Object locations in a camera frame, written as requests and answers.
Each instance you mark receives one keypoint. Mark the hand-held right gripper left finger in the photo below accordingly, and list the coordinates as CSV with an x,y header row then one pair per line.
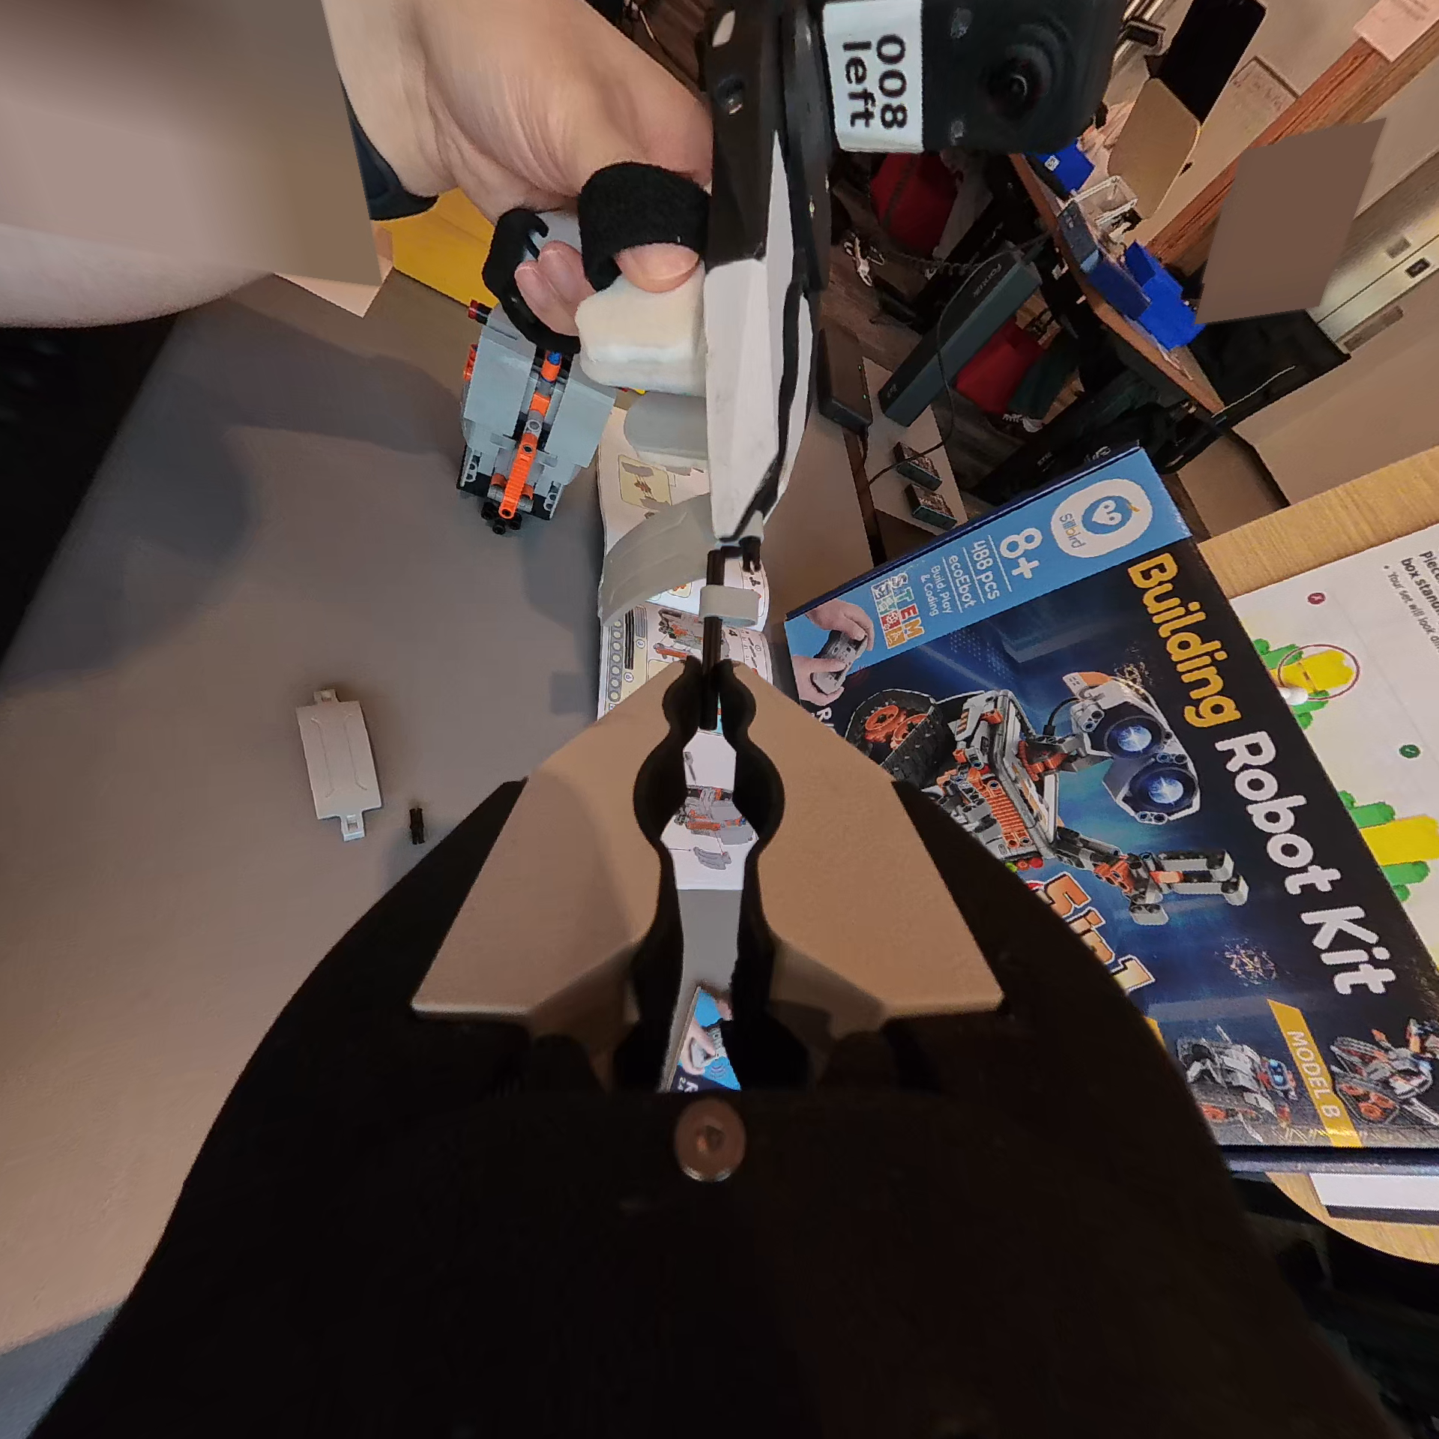
x,y
530,899

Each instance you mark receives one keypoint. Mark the black axle with grey piece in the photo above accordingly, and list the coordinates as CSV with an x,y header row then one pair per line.
x,y
712,664

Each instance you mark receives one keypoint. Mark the person's left hand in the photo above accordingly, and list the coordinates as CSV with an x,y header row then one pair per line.
x,y
504,101

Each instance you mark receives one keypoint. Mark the blue robot kit box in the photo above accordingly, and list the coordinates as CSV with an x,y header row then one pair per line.
x,y
1068,786

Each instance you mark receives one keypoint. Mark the white instruction sheet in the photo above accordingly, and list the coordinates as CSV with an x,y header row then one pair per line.
x,y
642,664

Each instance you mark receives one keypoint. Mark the blue storage bin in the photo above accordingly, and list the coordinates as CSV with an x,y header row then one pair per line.
x,y
1162,296
1064,170

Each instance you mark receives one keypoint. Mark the yellow storage bin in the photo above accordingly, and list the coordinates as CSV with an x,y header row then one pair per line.
x,y
444,243

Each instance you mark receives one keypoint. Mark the white sheet with green figures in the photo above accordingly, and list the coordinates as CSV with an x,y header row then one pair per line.
x,y
1348,674

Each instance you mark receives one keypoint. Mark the clear plastic box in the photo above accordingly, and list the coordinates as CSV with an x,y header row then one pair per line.
x,y
1097,218

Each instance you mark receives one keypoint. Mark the red bag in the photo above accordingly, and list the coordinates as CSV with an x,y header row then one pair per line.
x,y
913,198

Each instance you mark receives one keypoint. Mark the grey flat panel piece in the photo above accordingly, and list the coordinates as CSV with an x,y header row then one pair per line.
x,y
330,764

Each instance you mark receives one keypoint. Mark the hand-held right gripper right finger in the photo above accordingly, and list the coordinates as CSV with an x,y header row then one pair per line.
x,y
877,899

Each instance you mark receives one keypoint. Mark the small black peg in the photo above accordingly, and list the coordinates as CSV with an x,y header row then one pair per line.
x,y
417,824

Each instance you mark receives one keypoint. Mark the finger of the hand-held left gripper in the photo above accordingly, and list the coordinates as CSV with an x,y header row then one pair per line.
x,y
800,428
741,392

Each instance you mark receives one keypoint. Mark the black dotted pad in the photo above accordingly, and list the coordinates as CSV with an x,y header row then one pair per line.
x,y
57,450

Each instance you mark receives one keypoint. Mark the blue booklet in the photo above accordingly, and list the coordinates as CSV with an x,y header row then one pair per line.
x,y
697,1046

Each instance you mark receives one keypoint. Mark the grey desk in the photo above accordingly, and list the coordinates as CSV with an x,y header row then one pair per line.
x,y
225,562

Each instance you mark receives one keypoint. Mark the small black device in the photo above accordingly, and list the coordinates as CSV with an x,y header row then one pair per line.
x,y
917,467
933,507

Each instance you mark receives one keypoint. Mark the grey orange toy robot assembly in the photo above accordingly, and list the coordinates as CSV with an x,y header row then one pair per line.
x,y
521,417

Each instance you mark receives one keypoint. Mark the dark wrist band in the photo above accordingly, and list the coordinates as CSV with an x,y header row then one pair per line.
x,y
388,181

